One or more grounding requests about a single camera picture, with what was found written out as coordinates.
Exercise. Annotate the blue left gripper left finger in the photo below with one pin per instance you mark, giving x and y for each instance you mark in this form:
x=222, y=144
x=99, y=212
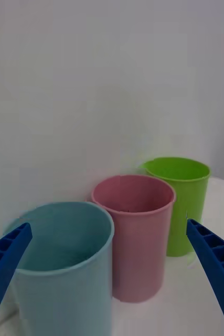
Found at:
x=4, y=265

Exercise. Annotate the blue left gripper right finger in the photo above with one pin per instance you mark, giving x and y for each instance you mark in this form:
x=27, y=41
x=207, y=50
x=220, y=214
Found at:
x=219, y=270

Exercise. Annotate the pale blue plastic bin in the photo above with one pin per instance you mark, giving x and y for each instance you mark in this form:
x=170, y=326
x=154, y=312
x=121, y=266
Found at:
x=64, y=296

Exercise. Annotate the green plastic bin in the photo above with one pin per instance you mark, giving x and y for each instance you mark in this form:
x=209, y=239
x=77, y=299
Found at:
x=185, y=204

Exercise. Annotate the pink plastic bin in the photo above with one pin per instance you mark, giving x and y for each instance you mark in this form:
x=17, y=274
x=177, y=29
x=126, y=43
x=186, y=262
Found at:
x=138, y=249

